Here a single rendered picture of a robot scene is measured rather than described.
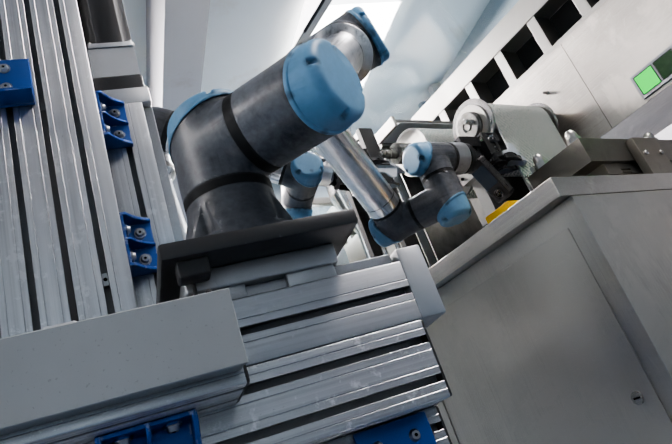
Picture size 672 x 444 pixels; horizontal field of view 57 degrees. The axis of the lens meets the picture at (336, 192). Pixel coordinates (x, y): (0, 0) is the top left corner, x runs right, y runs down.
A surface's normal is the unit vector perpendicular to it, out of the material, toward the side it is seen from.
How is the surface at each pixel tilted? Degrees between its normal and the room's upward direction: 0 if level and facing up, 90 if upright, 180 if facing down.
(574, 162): 90
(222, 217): 72
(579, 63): 90
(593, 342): 90
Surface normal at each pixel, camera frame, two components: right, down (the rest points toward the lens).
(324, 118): 0.14, 0.68
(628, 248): 0.47, -0.52
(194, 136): -0.47, -0.24
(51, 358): 0.25, -0.49
